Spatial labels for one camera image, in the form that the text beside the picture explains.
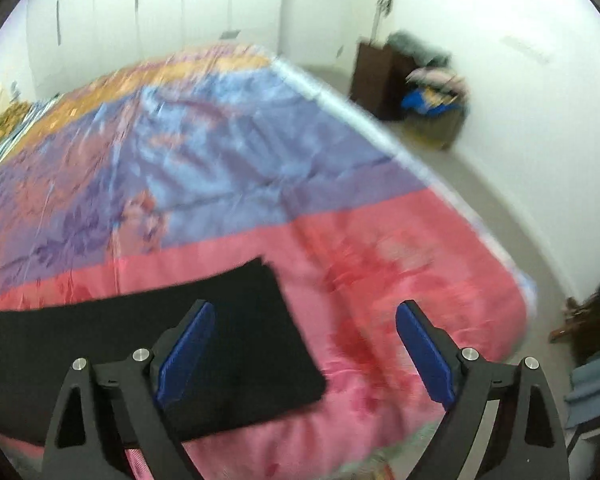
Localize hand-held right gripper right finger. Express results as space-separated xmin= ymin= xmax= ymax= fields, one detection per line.
xmin=396 ymin=301 xmax=571 ymax=480

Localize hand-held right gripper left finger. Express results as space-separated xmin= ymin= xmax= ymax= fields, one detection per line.
xmin=40 ymin=300 xmax=216 ymax=480

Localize black pants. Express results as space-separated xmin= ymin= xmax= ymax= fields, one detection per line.
xmin=0 ymin=256 xmax=328 ymax=448

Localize grey-blue cloth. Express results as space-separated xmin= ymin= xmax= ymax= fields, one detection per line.
xmin=562 ymin=355 xmax=600 ymax=441

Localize dark bag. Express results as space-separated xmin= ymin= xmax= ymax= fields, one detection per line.
xmin=550 ymin=257 xmax=600 ymax=366

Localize colourful patchwork quilt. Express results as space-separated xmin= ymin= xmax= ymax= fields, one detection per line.
xmin=0 ymin=44 xmax=538 ymax=480

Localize blue bag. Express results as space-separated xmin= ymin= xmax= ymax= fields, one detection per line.
xmin=400 ymin=87 xmax=463 ymax=116

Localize blue striped bed sheet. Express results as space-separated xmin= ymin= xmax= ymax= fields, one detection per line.
xmin=0 ymin=100 xmax=56 ymax=191

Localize pile of pink clothes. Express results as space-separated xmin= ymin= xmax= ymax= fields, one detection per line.
xmin=405 ymin=66 xmax=473 ymax=101

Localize dark wooden cabinet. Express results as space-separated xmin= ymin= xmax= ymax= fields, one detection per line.
xmin=350 ymin=41 xmax=468 ymax=151

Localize orange floral pillow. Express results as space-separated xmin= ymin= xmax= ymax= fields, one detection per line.
xmin=0 ymin=101 xmax=33 ymax=161

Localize grey-green cloth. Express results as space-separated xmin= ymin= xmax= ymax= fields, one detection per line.
xmin=387 ymin=31 xmax=453 ymax=68

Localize white door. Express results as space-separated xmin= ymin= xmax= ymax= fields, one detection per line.
xmin=330 ymin=0 xmax=398 ymax=68

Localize white wardrobe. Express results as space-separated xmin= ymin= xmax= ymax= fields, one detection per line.
xmin=10 ymin=0 xmax=286 ymax=96

